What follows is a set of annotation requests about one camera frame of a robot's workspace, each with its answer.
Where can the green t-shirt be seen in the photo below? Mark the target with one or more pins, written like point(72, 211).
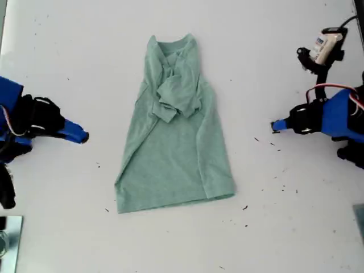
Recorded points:
point(170, 159)

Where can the black clamp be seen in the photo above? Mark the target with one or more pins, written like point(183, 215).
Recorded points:
point(2, 223)

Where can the black camera stalk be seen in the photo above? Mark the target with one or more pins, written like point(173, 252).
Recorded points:
point(320, 71)

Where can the white black camera box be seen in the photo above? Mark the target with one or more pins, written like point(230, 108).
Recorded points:
point(324, 48)

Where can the steel post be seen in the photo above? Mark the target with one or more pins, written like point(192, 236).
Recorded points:
point(14, 241)

